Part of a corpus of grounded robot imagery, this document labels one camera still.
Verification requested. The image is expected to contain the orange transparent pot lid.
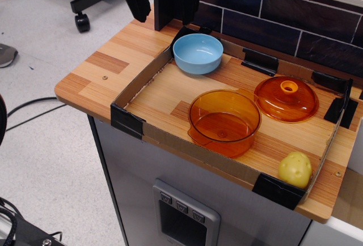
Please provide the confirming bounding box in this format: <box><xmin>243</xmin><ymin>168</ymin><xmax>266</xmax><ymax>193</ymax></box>
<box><xmin>254</xmin><ymin>77</ymin><xmax>319</xmax><ymax>123</ymax></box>

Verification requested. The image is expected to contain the orange transparent plastic pot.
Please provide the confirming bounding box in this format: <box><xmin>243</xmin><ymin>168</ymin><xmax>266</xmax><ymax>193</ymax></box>
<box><xmin>188</xmin><ymin>89</ymin><xmax>262</xmax><ymax>158</ymax></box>

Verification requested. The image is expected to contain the light blue bowl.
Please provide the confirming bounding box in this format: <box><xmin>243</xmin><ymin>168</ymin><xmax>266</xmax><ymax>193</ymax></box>
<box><xmin>172</xmin><ymin>33</ymin><xmax>224</xmax><ymax>75</ymax></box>

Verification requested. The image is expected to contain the cardboard fence with black tape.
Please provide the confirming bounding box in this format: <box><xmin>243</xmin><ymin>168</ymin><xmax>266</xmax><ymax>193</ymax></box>
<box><xmin>104</xmin><ymin>20</ymin><xmax>362</xmax><ymax>221</ymax></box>

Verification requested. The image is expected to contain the yellow toy potato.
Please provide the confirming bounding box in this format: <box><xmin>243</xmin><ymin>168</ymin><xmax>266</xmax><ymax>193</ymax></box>
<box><xmin>278</xmin><ymin>151</ymin><xmax>312</xmax><ymax>189</ymax></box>

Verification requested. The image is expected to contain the grey cabinet control panel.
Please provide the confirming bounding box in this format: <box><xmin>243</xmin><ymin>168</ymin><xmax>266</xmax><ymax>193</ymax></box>
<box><xmin>153</xmin><ymin>179</ymin><xmax>221</xmax><ymax>245</ymax></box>

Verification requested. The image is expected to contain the dark wooden post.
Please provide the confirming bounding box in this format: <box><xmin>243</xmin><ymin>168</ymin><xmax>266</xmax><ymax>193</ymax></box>
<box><xmin>154</xmin><ymin>0</ymin><xmax>181</xmax><ymax>31</ymax></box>

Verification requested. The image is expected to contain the black floor cable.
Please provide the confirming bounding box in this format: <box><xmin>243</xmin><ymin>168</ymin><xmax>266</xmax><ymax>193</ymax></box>
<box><xmin>5</xmin><ymin>96</ymin><xmax>67</xmax><ymax>132</ymax></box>

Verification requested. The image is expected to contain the black braided cable bundle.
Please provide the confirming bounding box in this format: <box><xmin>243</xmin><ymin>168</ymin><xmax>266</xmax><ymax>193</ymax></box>
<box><xmin>0</xmin><ymin>197</ymin><xmax>63</xmax><ymax>246</ymax></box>

